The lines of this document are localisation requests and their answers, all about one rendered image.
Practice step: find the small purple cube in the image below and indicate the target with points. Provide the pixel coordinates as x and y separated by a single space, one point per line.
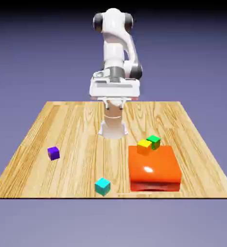
53 153

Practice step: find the small cyan cube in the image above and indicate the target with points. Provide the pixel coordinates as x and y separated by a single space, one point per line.
102 186

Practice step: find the large orange box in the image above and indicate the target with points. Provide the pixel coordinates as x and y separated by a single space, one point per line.
153 167

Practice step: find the small green cube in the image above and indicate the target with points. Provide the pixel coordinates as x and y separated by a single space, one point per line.
154 142

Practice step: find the small yellow cube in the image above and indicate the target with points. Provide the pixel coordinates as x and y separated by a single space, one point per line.
143 147

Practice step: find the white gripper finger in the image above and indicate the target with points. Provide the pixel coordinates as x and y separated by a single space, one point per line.
106 104
121 104

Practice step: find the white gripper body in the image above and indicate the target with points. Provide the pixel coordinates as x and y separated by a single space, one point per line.
114 89

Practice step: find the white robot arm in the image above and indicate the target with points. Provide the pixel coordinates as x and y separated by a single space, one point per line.
113 38

